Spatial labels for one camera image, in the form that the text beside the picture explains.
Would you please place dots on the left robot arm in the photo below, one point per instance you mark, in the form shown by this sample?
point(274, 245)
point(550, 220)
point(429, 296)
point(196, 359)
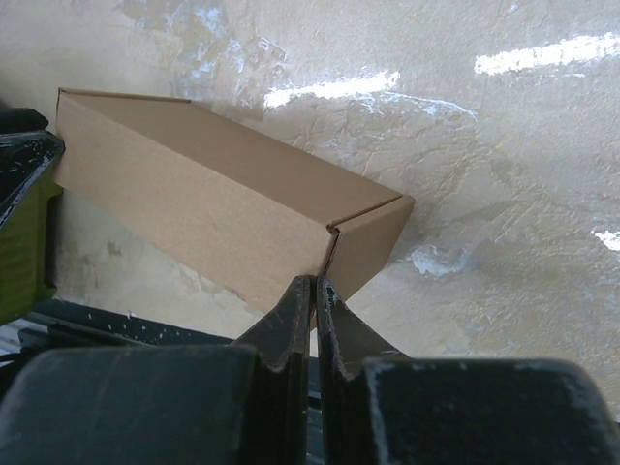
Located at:
point(28, 149)

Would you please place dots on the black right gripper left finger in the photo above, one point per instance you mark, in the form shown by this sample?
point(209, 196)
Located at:
point(241, 403)

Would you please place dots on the brown cardboard box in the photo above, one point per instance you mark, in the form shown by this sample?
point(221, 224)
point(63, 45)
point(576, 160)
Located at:
point(244, 210)

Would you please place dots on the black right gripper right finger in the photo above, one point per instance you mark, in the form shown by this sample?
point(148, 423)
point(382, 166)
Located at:
point(382, 407)

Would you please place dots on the olive green plastic bin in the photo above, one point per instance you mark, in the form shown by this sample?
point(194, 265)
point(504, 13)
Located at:
point(25, 251)

